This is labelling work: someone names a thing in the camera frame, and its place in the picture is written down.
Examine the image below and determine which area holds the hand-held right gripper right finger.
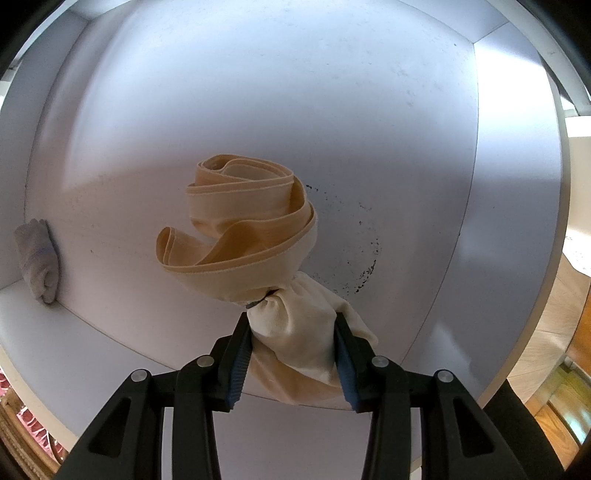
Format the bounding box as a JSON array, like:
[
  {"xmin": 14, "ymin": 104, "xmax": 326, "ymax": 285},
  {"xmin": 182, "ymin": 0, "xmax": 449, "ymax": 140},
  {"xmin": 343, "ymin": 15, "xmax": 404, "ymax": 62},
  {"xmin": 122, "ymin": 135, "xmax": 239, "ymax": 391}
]
[{"xmin": 333, "ymin": 311, "xmax": 529, "ymax": 480}]

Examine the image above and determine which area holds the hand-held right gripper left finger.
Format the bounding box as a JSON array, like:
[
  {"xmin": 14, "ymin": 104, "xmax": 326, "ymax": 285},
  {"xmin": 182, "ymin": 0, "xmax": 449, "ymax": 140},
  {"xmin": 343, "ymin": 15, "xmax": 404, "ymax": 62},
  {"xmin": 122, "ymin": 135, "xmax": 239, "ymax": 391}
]
[{"xmin": 60, "ymin": 311, "xmax": 254, "ymax": 480}]

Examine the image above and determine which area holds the cream cloth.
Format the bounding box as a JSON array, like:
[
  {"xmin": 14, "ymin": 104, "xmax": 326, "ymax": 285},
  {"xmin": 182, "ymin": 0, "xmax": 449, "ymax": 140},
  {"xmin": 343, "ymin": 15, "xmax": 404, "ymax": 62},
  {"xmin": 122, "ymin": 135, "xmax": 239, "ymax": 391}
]
[{"xmin": 154, "ymin": 154, "xmax": 379, "ymax": 409}]

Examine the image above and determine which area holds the white shelf unit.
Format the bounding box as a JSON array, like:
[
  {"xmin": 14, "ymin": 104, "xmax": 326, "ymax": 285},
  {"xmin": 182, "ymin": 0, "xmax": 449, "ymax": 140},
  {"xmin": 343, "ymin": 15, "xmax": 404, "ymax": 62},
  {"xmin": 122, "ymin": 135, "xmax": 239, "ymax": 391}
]
[{"xmin": 0, "ymin": 0, "xmax": 591, "ymax": 480}]

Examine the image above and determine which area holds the red cloth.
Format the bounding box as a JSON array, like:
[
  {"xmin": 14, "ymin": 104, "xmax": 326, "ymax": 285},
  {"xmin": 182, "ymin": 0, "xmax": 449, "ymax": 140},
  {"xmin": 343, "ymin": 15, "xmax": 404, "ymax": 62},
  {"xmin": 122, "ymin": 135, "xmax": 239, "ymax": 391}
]
[{"xmin": 0, "ymin": 369, "xmax": 65, "ymax": 462}]

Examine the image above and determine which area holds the white knitted sock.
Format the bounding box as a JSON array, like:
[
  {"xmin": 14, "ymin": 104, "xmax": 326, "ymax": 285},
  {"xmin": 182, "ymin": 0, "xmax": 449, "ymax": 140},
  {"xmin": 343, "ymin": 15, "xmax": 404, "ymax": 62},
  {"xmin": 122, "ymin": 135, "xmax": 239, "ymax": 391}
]
[{"xmin": 13, "ymin": 219, "xmax": 61, "ymax": 305}]

